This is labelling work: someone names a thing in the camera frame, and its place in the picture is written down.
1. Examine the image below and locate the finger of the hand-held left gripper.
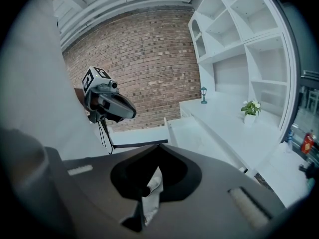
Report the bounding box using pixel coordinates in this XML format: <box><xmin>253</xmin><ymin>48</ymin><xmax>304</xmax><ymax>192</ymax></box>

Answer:
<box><xmin>99</xmin><ymin>93</ymin><xmax>137</xmax><ymax>120</ymax></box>

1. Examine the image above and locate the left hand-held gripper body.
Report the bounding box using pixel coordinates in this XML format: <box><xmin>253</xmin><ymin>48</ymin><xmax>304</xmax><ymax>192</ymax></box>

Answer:
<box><xmin>81</xmin><ymin>66</ymin><xmax>119</xmax><ymax>124</ymax></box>

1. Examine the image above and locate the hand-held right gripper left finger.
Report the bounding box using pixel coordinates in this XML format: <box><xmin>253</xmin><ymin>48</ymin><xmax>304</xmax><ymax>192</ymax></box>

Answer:
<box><xmin>62</xmin><ymin>144</ymin><xmax>160</xmax><ymax>234</ymax></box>

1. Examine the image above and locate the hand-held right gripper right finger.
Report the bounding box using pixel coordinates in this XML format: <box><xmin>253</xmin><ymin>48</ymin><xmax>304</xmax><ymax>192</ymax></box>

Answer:
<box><xmin>146</xmin><ymin>144</ymin><xmax>287</xmax><ymax>239</ymax></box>

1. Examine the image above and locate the white drawer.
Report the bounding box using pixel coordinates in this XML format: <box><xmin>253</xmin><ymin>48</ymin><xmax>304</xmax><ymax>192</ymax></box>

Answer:
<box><xmin>163</xmin><ymin>116</ymin><xmax>250</xmax><ymax>174</ymax></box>

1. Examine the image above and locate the person's left forearm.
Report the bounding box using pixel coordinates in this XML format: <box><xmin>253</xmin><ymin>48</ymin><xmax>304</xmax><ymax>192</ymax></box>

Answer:
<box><xmin>74</xmin><ymin>87</ymin><xmax>87</xmax><ymax>110</ymax></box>

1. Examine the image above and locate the person's left hand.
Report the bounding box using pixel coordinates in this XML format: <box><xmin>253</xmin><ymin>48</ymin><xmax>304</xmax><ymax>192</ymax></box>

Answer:
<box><xmin>89</xmin><ymin>97</ymin><xmax>100</xmax><ymax>112</ymax></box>

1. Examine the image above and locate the white shoe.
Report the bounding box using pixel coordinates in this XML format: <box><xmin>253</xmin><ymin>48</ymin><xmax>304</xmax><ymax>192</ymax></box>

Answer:
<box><xmin>146</xmin><ymin>176</ymin><xmax>163</xmax><ymax>197</ymax></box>

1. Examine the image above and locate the person's white shirt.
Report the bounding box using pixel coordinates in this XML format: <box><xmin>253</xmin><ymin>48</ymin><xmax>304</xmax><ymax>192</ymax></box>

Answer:
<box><xmin>4</xmin><ymin>0</ymin><xmax>103</xmax><ymax>159</ymax></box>

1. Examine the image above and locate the white desk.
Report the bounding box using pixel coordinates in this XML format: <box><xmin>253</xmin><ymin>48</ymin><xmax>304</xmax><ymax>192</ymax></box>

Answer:
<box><xmin>179</xmin><ymin>93</ymin><xmax>283</xmax><ymax>176</ymax></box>

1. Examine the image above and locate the potted plant in white pot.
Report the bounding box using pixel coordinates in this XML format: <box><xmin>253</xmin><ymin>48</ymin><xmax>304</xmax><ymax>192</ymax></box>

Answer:
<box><xmin>240</xmin><ymin>100</ymin><xmax>262</xmax><ymax>125</ymax></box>

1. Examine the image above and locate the red object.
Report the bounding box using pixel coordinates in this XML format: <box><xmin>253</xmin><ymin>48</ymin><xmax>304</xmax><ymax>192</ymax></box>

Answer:
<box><xmin>301</xmin><ymin>130</ymin><xmax>314</xmax><ymax>155</ymax></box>

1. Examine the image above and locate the white bookshelf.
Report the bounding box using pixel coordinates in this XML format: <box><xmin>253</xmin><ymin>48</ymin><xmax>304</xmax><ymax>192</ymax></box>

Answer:
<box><xmin>188</xmin><ymin>0</ymin><xmax>297</xmax><ymax>144</ymax></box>

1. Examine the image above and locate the black cable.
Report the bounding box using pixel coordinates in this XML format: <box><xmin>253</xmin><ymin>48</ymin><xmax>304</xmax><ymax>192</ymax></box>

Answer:
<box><xmin>98</xmin><ymin>120</ymin><xmax>113</xmax><ymax>155</ymax></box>

